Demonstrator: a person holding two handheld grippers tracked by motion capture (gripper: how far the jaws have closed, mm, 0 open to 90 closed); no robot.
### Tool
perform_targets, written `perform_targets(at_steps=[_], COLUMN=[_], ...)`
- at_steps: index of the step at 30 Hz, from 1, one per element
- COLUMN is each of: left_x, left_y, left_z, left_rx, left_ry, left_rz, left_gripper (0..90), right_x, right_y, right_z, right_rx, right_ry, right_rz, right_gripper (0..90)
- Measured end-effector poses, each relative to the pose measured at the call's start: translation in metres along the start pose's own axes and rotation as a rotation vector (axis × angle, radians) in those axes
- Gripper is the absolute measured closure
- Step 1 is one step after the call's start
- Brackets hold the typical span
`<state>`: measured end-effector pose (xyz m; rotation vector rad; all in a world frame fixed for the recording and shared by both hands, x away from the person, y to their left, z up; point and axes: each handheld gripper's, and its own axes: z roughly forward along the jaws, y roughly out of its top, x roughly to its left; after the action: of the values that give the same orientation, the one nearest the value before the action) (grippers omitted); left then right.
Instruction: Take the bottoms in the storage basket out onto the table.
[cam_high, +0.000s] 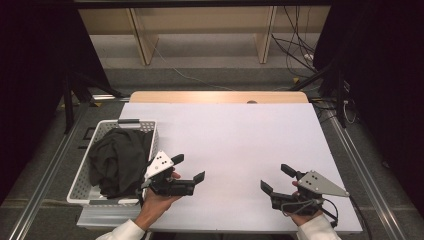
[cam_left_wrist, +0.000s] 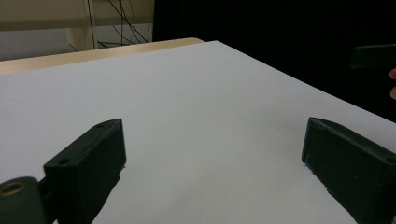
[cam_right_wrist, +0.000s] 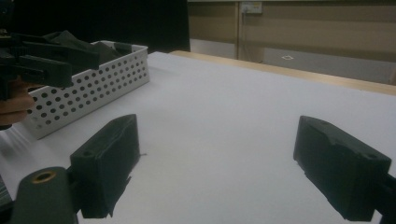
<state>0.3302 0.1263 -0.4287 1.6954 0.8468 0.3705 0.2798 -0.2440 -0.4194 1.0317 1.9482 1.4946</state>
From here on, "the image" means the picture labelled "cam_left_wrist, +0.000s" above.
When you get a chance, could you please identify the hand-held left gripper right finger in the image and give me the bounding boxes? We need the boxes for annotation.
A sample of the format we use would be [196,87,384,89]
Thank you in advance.
[301,117,396,224]

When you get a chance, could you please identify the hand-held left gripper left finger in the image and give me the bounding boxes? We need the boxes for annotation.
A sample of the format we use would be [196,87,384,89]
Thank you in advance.
[43,118,127,224]

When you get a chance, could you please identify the white table mat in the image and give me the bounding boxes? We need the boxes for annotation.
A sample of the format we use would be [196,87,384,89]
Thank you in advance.
[0,40,396,224]

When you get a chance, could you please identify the bundle of black cables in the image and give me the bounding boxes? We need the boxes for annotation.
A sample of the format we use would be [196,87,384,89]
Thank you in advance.
[86,0,153,49]

